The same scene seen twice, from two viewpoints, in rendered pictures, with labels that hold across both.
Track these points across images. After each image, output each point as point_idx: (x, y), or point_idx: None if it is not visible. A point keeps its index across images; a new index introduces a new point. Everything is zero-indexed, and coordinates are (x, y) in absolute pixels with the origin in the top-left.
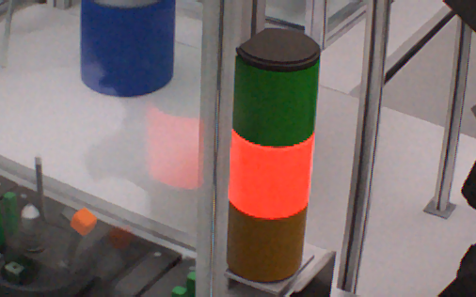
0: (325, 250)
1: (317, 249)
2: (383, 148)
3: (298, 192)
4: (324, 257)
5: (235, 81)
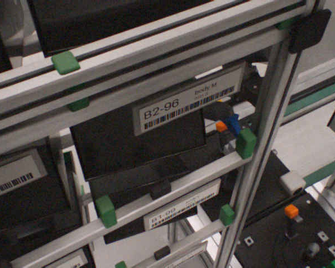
0: None
1: None
2: None
3: None
4: None
5: None
